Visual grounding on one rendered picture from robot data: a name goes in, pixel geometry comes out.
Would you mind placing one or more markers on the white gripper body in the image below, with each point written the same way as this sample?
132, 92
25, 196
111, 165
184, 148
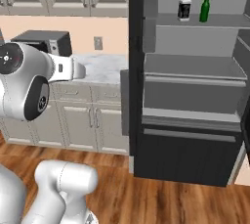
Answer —
78, 70

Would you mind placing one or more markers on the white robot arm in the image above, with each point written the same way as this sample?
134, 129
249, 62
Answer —
19, 87

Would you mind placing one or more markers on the black fridge door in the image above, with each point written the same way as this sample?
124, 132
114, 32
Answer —
136, 55

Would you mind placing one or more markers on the grey fridge shelf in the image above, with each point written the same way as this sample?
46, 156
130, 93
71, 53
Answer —
195, 68
221, 20
192, 117

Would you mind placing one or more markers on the white liquor bottle black label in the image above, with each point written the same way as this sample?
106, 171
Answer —
184, 8

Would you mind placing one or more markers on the green beer bottle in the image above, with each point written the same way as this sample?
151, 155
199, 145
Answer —
204, 9

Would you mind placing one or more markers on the black fridge freezer drawer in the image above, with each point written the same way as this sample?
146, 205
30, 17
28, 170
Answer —
188, 159

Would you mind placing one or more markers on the black fridge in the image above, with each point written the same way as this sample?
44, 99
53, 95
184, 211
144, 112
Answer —
192, 156

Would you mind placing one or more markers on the beige drawer front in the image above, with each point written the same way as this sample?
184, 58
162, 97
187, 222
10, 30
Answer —
109, 94
71, 92

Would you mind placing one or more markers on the black microwave oven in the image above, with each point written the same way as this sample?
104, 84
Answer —
49, 38

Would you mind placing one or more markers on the beige base cupboard door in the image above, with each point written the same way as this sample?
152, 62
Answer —
49, 130
76, 125
112, 128

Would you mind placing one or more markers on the grey wall outlet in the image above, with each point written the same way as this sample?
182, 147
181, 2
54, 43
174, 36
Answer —
98, 43

